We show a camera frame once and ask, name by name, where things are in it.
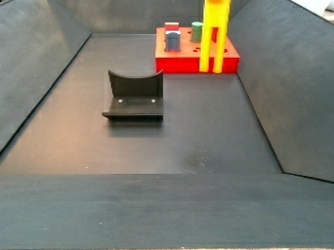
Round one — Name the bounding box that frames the yellow slotted square-circle object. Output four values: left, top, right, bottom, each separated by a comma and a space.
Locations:
199, 0, 231, 73

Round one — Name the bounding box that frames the red square peg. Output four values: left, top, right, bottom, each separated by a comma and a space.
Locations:
164, 21, 180, 31

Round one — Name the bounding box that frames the green cylinder peg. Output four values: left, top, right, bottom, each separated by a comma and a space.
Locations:
191, 21, 201, 43

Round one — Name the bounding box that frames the blue notched peg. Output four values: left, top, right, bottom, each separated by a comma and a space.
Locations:
165, 31, 180, 52

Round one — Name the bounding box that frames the black curved cradle stand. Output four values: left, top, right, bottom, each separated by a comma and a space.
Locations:
101, 71, 163, 119

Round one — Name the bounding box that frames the red peg board fixture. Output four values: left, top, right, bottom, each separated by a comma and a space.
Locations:
155, 27, 240, 73

